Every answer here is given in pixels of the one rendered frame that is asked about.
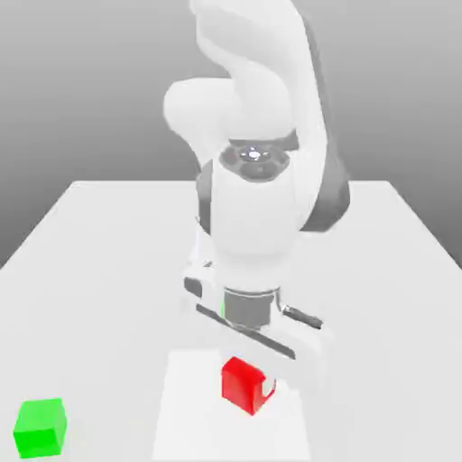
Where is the small green cube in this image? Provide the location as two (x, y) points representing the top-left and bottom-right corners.
(13, 397), (69, 460)

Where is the small red cube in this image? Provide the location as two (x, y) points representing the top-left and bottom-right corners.
(220, 356), (278, 417)

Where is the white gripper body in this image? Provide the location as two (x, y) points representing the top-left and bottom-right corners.
(194, 301), (335, 392)

